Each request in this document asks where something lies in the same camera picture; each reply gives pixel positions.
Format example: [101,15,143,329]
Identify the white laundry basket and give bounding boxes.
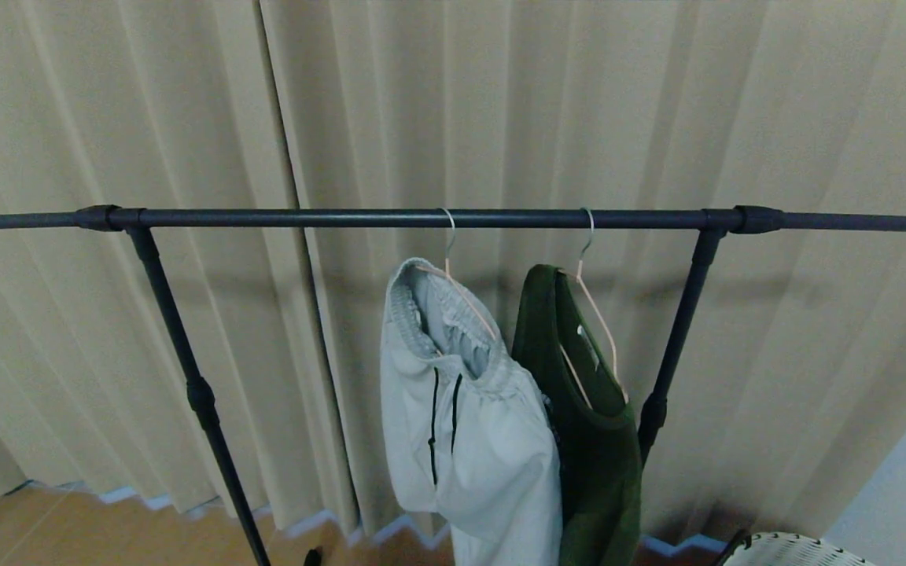
[715,531,880,566]

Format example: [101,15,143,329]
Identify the pale grey shorts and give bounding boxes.
[379,256,565,566]

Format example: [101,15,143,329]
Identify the beige curtain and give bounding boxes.
[0,0,906,551]

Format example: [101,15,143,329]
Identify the green garment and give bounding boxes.
[510,263,645,566]

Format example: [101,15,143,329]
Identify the pink clothes hanger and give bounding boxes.
[556,207,630,410]
[413,207,499,344]

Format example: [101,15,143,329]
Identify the black clothes rack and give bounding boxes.
[0,204,906,566]

